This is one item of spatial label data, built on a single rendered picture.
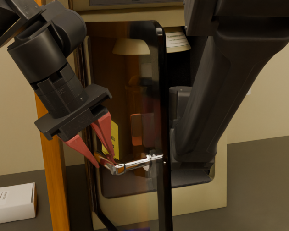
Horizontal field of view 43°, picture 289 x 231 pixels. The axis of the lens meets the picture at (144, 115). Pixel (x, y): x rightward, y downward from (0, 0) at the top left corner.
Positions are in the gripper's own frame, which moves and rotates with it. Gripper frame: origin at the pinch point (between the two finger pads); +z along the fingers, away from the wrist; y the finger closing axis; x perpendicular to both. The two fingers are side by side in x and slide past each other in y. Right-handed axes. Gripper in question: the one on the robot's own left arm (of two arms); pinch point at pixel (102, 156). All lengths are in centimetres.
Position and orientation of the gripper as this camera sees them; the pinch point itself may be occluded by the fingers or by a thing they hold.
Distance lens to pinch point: 54.5
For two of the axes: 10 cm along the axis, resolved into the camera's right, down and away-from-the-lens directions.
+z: 4.3, 8.0, 4.2
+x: 4.6, 2.0, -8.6
